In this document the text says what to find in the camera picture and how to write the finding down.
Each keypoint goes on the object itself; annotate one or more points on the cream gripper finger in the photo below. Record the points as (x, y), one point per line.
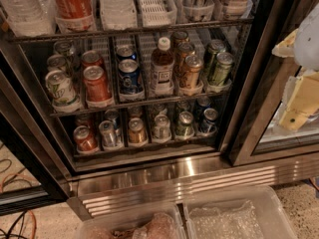
(285, 48)
(300, 100)

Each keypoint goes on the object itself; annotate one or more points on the orange soda can front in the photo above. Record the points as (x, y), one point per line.
(137, 132)

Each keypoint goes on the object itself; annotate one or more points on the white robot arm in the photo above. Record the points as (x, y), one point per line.
(306, 45)

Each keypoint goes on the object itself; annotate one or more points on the fridge right glass door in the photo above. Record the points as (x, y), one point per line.
(264, 86)

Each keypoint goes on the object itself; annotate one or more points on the green tall can front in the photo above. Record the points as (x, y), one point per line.
(221, 70)

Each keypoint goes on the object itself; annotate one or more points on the green tall can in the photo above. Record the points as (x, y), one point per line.
(214, 47)
(221, 70)

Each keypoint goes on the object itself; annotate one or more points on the green tall can rear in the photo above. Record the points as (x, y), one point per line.
(214, 47)

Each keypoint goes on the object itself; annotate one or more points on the blue can bottom shelf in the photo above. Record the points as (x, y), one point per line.
(208, 120)

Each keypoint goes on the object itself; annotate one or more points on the gold brown can front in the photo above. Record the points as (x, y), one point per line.
(190, 72)

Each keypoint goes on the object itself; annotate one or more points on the gold brown can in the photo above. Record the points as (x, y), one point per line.
(182, 50)
(190, 72)

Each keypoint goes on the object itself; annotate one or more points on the green can bottom shelf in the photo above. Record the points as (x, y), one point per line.
(184, 128)

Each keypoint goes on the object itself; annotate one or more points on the silver white can bottom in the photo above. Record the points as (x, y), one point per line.
(161, 129)

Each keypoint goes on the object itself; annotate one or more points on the blue pepsi can middle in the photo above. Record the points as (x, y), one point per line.
(130, 77)

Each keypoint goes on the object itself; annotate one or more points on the blue can middle rear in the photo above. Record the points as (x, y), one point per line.
(126, 52)

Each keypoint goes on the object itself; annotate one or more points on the red soda can middle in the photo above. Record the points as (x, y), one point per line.
(96, 82)

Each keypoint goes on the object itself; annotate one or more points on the silver can bottom shelf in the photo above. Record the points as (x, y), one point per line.
(108, 134)

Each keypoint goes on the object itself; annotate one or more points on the red can middle rear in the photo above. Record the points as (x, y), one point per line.
(92, 58)

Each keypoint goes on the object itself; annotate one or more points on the red can bottom shelf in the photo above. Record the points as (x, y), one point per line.
(84, 138)

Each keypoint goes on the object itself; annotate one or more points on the green white 7up can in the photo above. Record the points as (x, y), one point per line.
(61, 89)

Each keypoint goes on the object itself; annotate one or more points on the right clear plastic bin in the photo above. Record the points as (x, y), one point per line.
(251, 212)

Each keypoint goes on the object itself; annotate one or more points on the clear plastic bin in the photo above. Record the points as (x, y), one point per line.
(251, 212)
(149, 221)

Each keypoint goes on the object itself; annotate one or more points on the iced tea bottle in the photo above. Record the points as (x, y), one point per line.
(162, 61)

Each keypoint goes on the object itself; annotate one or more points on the white empty plastic tray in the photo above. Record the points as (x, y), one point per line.
(157, 12)

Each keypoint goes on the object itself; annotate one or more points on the left clear plastic bin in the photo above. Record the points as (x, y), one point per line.
(149, 221)

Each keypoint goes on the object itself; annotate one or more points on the red coca cola bottle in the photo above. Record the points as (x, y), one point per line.
(75, 15)

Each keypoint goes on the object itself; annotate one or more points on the clear water bottle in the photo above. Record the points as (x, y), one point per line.
(30, 18)

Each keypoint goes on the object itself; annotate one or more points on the top wire shelf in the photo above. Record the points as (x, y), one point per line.
(11, 38)

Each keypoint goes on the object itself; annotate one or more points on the wire shelf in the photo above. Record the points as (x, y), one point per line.
(168, 100)
(11, 38)

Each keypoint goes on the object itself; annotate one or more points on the middle wire shelf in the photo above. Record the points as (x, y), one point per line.
(168, 100)

